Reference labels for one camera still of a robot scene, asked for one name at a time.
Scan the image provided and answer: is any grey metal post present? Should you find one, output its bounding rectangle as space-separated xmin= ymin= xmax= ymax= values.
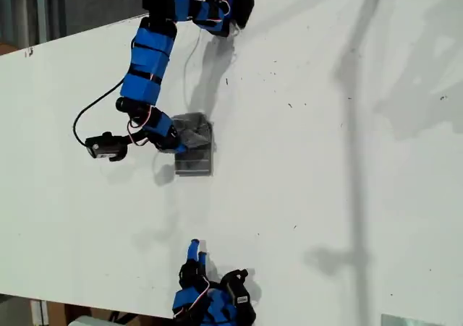
xmin=35 ymin=0 xmax=48 ymax=48

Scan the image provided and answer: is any grey striped square towel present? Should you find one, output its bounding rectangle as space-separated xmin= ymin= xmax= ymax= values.
xmin=169 ymin=111 xmax=215 ymax=178

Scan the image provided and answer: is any black camera cable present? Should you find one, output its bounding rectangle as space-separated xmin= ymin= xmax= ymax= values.
xmin=72 ymin=78 xmax=127 ymax=147

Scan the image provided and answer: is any white container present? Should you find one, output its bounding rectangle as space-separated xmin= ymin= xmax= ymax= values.
xmin=67 ymin=314 xmax=111 ymax=326

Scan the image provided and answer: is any black camera box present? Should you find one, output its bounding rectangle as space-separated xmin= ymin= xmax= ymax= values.
xmin=219 ymin=267 xmax=254 ymax=309
xmin=85 ymin=131 xmax=128 ymax=163

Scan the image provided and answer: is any white table leg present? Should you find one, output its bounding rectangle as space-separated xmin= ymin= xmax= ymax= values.
xmin=30 ymin=299 xmax=49 ymax=326

